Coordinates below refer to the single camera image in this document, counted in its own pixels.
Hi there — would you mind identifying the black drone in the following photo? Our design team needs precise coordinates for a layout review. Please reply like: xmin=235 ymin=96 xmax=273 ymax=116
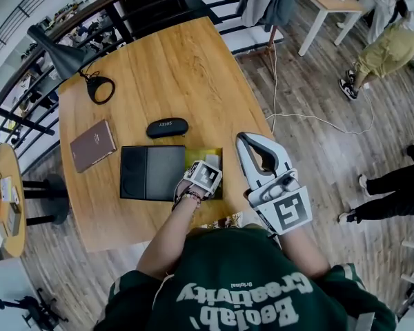
xmin=0 ymin=287 xmax=69 ymax=331

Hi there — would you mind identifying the black railing wooden handrail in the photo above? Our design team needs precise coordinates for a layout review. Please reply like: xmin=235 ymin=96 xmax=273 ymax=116
xmin=0 ymin=0 xmax=249 ymax=174

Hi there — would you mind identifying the person's left forearm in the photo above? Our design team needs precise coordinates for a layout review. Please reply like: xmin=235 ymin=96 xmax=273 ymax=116
xmin=137 ymin=184 xmax=203 ymax=281

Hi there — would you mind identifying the brown notebook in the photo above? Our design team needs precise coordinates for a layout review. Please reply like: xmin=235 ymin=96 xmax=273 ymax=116
xmin=70 ymin=119 xmax=118 ymax=174

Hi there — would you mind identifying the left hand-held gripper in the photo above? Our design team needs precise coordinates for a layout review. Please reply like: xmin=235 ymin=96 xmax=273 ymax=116
xmin=183 ymin=159 xmax=224 ymax=198

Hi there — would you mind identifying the white floor cable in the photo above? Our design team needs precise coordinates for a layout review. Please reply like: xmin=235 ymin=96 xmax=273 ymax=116
xmin=264 ymin=41 xmax=375 ymax=136

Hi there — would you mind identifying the black box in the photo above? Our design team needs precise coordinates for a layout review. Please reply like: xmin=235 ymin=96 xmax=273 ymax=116
xmin=119 ymin=145 xmax=224 ymax=201

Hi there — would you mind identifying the round wooden table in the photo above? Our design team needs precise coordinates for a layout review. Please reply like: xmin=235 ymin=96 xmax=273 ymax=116
xmin=0 ymin=143 xmax=70 ymax=259

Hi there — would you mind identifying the person's green printed shirt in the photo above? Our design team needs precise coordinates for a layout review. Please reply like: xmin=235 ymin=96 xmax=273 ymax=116
xmin=95 ymin=228 xmax=397 ymax=331

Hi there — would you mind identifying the black metal balcony railing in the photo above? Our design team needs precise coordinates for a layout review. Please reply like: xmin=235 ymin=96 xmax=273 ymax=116
xmin=0 ymin=0 xmax=73 ymax=70

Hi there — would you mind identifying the person's right shoe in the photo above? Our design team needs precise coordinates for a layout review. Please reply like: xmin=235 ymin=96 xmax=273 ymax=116
xmin=219 ymin=213 xmax=244 ymax=228

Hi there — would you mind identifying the white table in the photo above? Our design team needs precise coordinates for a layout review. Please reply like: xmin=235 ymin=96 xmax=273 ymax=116
xmin=0 ymin=257 xmax=61 ymax=331

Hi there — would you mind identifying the black desk lamp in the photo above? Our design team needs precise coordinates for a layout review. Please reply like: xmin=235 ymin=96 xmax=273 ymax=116
xmin=26 ymin=24 xmax=116 ymax=106

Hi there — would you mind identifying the wooden coat stand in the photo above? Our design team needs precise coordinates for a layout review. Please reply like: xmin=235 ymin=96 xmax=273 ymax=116
xmin=268 ymin=24 xmax=279 ymax=81

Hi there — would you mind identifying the white printed box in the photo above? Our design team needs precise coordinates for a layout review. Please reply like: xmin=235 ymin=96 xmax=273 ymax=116
xmin=0 ymin=177 xmax=13 ymax=203

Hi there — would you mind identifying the beaded bracelet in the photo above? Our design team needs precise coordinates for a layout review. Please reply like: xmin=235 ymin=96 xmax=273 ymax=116
xmin=172 ymin=188 xmax=203 ymax=209

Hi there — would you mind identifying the person's right forearm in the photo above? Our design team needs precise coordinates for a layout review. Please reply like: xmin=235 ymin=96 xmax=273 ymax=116
xmin=279 ymin=231 xmax=331 ymax=279

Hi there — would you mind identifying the black glasses case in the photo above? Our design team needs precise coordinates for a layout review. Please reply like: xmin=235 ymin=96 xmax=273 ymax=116
xmin=146 ymin=117 xmax=190 ymax=139

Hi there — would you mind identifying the black lamp cable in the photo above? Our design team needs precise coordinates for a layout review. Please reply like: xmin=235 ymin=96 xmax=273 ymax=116
xmin=77 ymin=68 xmax=101 ymax=86

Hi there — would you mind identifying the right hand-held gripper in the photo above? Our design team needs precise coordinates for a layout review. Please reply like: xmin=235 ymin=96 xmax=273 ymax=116
xmin=236 ymin=132 xmax=313 ymax=237

